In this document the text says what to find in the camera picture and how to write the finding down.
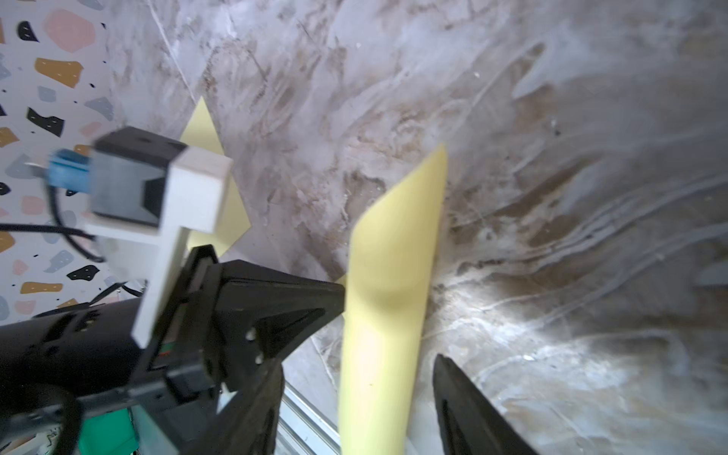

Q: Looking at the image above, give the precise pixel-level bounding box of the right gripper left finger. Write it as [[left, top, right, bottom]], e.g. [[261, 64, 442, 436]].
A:
[[184, 360, 284, 455]]

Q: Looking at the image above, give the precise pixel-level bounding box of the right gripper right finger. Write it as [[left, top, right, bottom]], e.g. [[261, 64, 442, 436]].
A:
[[432, 355, 536, 455]]

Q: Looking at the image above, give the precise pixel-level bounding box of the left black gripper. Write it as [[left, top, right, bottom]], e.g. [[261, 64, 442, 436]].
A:
[[1, 246, 345, 432]]

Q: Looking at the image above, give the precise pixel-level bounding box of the yellow square paper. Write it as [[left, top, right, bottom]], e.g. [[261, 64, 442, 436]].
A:
[[337, 146, 447, 454], [180, 99, 251, 255]]

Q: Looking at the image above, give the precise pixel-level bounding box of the small green circuit board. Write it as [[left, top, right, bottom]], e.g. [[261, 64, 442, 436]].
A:
[[78, 409, 138, 455]]

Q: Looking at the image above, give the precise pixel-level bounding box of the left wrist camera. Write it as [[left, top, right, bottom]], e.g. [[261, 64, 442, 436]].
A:
[[42, 127, 200, 348]]

